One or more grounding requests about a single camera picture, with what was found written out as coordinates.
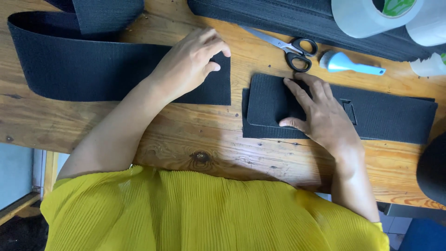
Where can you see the person's left hand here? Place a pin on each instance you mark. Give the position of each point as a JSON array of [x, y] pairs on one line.
[[184, 62]]

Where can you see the person's right hand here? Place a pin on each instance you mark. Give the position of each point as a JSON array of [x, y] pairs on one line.
[[325, 116]]

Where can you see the black elastic piece with slot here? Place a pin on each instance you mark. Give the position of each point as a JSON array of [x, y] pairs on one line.
[[390, 115]]

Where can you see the long black elastic band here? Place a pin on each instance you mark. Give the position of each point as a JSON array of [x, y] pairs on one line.
[[87, 69]]

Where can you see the light blue brush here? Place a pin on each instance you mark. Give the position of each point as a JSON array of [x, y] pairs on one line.
[[343, 63]]

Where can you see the short black elastic piece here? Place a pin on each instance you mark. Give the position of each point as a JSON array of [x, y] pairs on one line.
[[258, 131]]

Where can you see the large clear tape roll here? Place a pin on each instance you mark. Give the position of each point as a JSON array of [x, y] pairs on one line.
[[359, 19]]

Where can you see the stack of black fabric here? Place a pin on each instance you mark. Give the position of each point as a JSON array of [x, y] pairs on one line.
[[278, 17]]

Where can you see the black rounded object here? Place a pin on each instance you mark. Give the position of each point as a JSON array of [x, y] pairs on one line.
[[433, 170]]

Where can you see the white tape roll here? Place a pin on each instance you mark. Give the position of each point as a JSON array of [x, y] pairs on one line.
[[430, 24]]

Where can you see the yellow pleated shirt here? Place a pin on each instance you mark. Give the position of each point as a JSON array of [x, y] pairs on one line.
[[209, 216]]

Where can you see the blue object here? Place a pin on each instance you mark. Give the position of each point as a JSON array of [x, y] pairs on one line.
[[425, 237]]

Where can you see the wooden frame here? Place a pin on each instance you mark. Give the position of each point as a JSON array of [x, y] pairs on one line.
[[50, 170]]

